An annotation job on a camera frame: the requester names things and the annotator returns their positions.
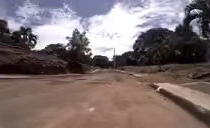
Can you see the pole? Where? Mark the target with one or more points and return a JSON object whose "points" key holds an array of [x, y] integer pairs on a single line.
{"points": [[114, 59]]}

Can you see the pale kerb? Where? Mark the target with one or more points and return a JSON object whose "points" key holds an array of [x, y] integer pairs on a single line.
{"points": [[13, 76]]}

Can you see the pale concrete pavement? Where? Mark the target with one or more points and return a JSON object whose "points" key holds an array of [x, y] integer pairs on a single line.
{"points": [[189, 96]]}

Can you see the dry dirt verge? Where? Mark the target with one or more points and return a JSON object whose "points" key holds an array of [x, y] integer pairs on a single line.
{"points": [[166, 71]]}

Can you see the group of trees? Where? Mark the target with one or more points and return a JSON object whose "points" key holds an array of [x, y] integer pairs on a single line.
{"points": [[23, 36]]}

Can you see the reddish dirt road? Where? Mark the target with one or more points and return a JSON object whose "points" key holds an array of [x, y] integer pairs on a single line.
{"points": [[93, 100]]}

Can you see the earth embankment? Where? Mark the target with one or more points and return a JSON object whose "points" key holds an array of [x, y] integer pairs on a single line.
{"points": [[26, 60]]}

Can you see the row of trees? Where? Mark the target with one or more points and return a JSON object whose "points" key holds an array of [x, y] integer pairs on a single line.
{"points": [[166, 46]]}

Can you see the palm tree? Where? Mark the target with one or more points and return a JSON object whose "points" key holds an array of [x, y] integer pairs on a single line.
{"points": [[203, 16]]}

